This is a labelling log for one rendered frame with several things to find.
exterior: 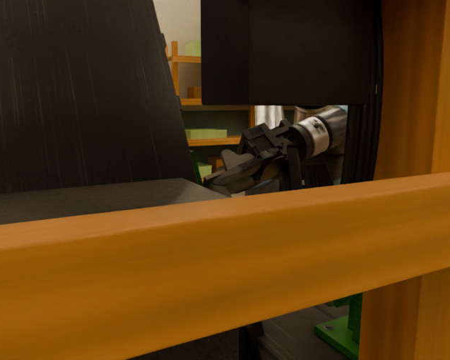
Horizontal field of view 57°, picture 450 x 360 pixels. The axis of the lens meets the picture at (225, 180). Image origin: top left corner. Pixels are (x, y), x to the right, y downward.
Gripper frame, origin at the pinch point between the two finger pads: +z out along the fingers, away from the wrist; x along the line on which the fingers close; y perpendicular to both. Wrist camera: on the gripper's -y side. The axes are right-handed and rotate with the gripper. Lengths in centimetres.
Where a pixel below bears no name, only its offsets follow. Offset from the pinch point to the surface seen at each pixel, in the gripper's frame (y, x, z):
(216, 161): 245, -453, -226
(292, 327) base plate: -24.9, -23.0, -6.3
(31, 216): -3.9, 22.1, 28.9
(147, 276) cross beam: -19.2, 35.3, 23.8
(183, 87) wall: 364, -410, -230
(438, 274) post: -30.4, 18.1, -9.5
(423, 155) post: -19.0, 27.6, -10.9
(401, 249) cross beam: -26.1, 29.0, 1.3
